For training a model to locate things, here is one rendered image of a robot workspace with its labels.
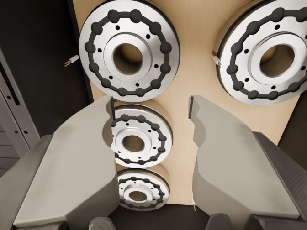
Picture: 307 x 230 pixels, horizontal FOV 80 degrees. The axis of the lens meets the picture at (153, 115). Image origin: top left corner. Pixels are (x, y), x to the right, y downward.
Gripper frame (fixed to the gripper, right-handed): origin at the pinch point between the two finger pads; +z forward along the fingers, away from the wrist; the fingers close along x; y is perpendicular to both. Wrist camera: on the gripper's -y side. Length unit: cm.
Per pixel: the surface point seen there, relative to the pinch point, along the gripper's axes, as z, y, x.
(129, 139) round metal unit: 10.1, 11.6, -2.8
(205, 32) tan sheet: 10.3, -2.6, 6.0
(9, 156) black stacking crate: 14.4, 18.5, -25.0
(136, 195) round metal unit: 9.1, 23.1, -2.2
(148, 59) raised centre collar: 7.3, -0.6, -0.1
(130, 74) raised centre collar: 7.6, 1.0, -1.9
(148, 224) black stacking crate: 7.3, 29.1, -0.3
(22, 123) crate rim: 2.3, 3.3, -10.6
